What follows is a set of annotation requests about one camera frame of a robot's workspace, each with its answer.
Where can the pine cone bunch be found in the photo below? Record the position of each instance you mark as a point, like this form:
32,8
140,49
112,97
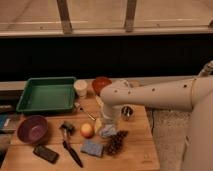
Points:
115,143

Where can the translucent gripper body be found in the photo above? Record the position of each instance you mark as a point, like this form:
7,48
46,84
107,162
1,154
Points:
110,114

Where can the metal spoon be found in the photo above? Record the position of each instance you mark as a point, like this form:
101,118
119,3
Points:
80,108

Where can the apple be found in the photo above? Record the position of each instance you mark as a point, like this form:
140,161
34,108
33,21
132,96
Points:
87,130

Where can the light blue towel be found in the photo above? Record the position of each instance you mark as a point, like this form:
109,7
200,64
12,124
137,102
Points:
108,131

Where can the purple bowl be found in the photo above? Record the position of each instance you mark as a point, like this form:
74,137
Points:
33,129

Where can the red bowl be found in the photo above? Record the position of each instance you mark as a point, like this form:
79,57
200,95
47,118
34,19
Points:
99,83

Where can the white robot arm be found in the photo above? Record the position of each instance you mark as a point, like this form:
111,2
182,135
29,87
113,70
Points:
194,95

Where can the white paper cup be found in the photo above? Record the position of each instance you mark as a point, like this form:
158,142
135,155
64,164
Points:
80,87

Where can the blue sponge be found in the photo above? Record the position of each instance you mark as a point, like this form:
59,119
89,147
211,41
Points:
91,148

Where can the dark dish brush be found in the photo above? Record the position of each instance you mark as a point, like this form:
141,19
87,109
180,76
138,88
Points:
67,129

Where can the black rectangular block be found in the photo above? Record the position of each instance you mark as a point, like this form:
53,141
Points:
46,153

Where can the black handled knife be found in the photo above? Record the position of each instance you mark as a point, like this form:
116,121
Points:
73,153

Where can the green plastic tray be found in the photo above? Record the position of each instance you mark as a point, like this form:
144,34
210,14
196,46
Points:
48,94

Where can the small metal cup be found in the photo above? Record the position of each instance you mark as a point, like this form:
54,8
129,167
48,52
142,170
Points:
126,112

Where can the banana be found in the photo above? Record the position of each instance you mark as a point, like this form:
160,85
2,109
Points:
97,125

